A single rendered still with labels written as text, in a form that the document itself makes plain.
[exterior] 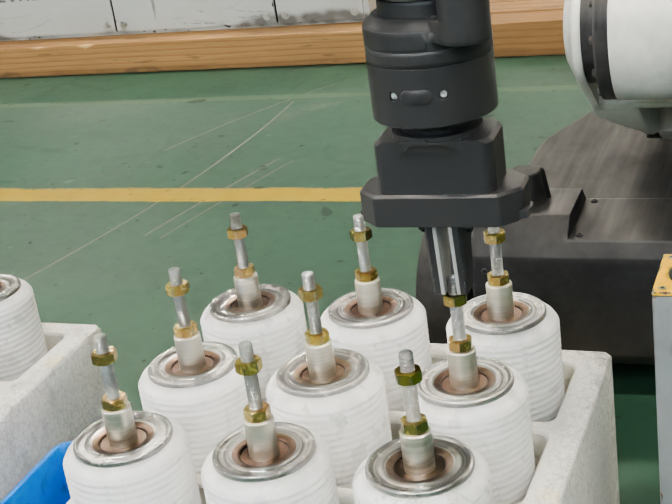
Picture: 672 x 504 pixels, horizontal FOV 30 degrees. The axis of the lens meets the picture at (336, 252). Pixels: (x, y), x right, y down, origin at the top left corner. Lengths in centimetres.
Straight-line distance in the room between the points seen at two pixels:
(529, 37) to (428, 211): 199
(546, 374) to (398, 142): 28
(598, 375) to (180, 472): 38
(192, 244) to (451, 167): 118
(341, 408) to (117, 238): 118
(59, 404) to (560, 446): 53
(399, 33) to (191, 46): 232
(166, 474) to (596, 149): 92
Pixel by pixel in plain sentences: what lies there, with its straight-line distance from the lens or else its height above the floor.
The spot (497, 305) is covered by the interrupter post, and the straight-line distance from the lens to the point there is 106.
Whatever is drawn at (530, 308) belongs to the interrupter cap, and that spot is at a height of 25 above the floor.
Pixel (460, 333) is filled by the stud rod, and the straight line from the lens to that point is 95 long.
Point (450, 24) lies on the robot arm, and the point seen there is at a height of 54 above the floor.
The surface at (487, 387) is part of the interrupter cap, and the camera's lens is 96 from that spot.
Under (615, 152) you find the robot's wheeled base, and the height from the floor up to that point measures 17.
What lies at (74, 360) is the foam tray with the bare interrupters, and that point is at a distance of 131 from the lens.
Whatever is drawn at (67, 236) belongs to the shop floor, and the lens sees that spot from 217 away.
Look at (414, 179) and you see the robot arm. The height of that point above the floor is 43.
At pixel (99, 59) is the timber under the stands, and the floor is 4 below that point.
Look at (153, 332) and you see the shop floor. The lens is 174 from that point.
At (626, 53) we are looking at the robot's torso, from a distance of 118.
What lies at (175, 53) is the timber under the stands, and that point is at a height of 5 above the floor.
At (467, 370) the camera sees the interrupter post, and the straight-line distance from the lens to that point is 96.
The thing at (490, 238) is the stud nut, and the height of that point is 32.
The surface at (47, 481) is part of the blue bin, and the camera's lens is 125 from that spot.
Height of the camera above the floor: 72
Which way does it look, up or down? 22 degrees down
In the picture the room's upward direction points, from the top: 8 degrees counter-clockwise
